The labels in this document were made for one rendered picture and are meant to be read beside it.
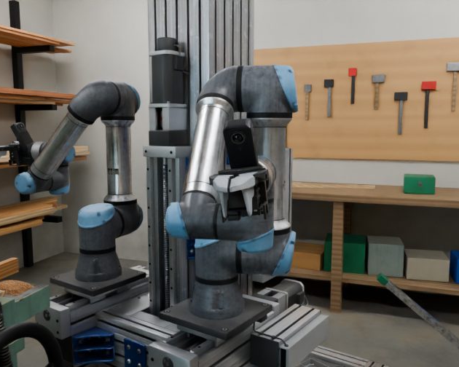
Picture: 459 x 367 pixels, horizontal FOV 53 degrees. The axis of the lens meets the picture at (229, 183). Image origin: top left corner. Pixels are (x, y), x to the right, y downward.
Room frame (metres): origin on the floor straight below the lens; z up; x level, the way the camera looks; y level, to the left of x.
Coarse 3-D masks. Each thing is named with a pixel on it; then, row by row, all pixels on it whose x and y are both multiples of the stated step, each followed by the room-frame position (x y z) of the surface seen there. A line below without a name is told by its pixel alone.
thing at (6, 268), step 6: (12, 258) 1.27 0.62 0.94; (0, 264) 1.21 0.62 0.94; (6, 264) 1.22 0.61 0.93; (12, 264) 1.25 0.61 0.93; (0, 270) 1.20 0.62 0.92; (6, 270) 1.22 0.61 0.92; (12, 270) 1.25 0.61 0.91; (18, 270) 1.27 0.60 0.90; (0, 276) 1.20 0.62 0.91; (6, 276) 1.22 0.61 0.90
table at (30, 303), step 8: (0, 280) 1.19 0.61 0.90; (32, 288) 1.13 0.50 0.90; (40, 288) 1.13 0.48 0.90; (48, 288) 1.15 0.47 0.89; (8, 296) 1.07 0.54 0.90; (16, 296) 1.07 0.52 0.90; (24, 296) 1.07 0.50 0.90; (32, 296) 1.10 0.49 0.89; (40, 296) 1.12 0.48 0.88; (48, 296) 1.15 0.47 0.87; (16, 304) 1.04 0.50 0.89; (24, 304) 1.07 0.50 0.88; (32, 304) 1.09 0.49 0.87; (40, 304) 1.12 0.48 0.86; (48, 304) 1.15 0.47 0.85; (16, 312) 1.04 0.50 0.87; (24, 312) 1.07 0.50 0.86; (32, 312) 1.09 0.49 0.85; (16, 320) 1.04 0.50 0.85; (24, 320) 1.06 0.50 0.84; (16, 344) 0.91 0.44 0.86; (24, 344) 0.93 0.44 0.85; (16, 352) 0.91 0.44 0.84
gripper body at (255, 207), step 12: (240, 168) 0.74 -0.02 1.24; (252, 168) 0.72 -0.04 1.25; (264, 168) 0.74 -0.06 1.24; (240, 192) 0.71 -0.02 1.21; (264, 192) 0.74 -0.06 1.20; (228, 204) 0.72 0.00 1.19; (240, 204) 0.71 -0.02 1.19; (252, 204) 0.70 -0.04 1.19; (264, 204) 0.71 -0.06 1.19; (228, 216) 0.71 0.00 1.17; (240, 216) 0.73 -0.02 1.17; (264, 216) 0.70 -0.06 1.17
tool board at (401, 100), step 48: (288, 48) 3.86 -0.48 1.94; (336, 48) 3.72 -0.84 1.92; (384, 48) 3.60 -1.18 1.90; (432, 48) 3.48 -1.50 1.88; (336, 96) 3.72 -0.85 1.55; (384, 96) 3.59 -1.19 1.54; (432, 96) 3.48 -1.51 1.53; (288, 144) 3.85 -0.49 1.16; (336, 144) 3.72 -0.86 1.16; (384, 144) 3.59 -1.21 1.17; (432, 144) 3.47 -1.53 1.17
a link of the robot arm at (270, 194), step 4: (260, 156) 0.92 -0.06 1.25; (264, 160) 0.88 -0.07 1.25; (268, 160) 0.92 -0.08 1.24; (268, 164) 0.88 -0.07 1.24; (272, 164) 0.93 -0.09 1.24; (272, 168) 0.90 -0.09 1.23; (272, 172) 0.88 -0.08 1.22; (272, 176) 0.87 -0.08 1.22; (272, 180) 0.87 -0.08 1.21; (272, 184) 0.90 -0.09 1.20; (272, 188) 0.90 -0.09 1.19; (268, 192) 0.89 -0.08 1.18; (272, 192) 0.90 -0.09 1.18; (268, 196) 0.89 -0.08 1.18; (272, 196) 0.90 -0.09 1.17
